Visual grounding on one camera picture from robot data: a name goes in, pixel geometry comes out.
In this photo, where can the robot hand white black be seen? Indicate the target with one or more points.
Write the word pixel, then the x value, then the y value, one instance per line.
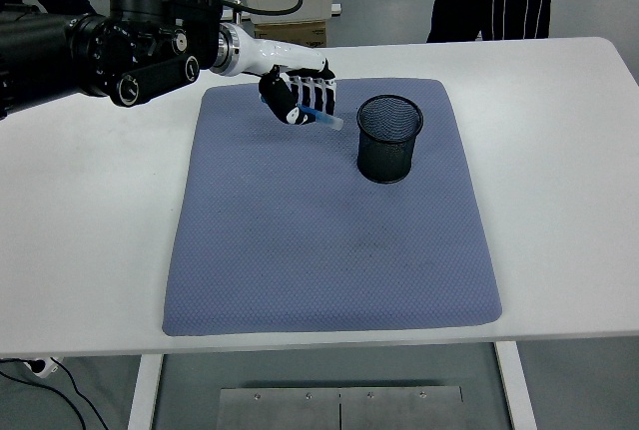
pixel 279 53

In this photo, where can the blue marker with clear cap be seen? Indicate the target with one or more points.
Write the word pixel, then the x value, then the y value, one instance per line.
pixel 329 121

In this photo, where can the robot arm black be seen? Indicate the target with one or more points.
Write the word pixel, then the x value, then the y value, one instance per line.
pixel 125 46

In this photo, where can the black mesh pen holder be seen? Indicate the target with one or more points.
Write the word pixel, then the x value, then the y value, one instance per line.
pixel 384 160

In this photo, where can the brown cardboard box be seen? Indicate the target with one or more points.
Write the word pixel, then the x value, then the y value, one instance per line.
pixel 299 33

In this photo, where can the white cabinet base bar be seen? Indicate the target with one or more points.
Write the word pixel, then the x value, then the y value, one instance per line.
pixel 336 9

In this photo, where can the blue-grey quilted mat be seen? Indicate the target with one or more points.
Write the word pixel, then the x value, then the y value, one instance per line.
pixel 324 250

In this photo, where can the grey metal plate with screws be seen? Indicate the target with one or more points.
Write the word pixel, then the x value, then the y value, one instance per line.
pixel 299 410

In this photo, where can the white table leg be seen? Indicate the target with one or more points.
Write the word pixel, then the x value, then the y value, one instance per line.
pixel 514 385
pixel 145 390

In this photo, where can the white power strip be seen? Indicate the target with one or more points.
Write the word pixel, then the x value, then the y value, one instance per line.
pixel 45 367

